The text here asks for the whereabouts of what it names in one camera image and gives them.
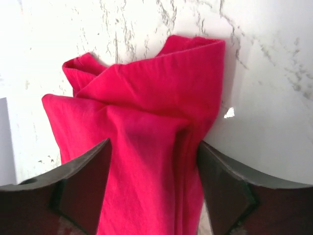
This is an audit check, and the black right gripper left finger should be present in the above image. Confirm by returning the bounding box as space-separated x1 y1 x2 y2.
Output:
0 139 112 235

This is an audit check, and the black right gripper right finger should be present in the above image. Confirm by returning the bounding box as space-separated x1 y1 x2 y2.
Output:
197 141 313 235

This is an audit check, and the bright red t shirt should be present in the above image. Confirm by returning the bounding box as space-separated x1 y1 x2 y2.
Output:
42 35 225 235

